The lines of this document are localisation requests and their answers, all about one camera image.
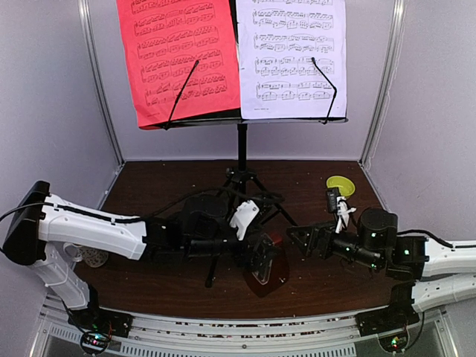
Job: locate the white sheet music page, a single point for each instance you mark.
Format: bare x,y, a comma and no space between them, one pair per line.
292,59

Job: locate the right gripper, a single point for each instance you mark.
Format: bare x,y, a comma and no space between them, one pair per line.
325,233

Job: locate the aluminium front frame rail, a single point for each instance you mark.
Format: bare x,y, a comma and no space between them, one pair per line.
322,335

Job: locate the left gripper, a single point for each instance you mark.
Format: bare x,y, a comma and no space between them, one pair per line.
243,259

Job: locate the yellow-green bowl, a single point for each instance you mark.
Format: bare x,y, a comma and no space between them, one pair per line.
339,186

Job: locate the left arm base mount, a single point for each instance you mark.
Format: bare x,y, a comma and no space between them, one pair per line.
98,326

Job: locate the patterned white mug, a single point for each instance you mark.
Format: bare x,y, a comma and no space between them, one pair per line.
92,257

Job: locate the black music stand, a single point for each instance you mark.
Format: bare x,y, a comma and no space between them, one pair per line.
239,176

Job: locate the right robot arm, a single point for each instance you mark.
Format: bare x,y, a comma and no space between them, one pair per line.
429,271

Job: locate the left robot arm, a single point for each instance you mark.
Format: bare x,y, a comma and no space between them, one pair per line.
42,219

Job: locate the red sheet music page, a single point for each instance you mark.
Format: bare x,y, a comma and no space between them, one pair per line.
181,58

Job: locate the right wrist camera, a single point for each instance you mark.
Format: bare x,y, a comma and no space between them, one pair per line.
341,209

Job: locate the left aluminium corner post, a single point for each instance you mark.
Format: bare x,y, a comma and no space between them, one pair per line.
87,26

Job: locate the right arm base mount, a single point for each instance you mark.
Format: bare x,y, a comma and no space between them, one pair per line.
398,325

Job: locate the brown wooden metronome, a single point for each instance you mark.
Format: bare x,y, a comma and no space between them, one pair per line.
280,270

